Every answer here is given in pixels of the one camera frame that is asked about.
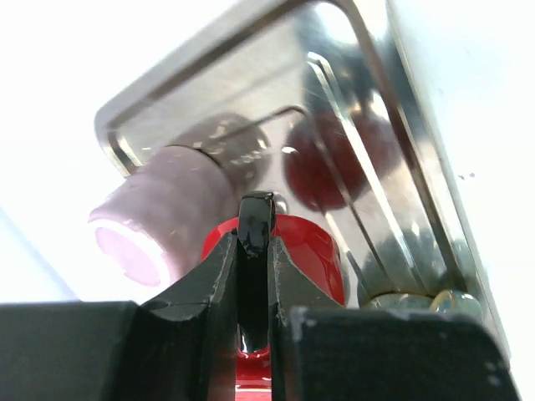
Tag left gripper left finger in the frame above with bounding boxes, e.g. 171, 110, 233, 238
1, 233, 238, 400

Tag teal glazed mug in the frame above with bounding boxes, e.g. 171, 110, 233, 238
361, 289, 483, 322

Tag stainless steel tray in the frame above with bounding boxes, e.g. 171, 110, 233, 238
94, 1, 510, 353

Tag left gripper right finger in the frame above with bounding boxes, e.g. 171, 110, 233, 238
267, 237, 518, 400

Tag mauve cylindrical mug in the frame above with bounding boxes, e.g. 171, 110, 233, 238
89, 146, 239, 287

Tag red mug black handle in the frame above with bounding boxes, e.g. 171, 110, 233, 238
201, 191, 345, 400

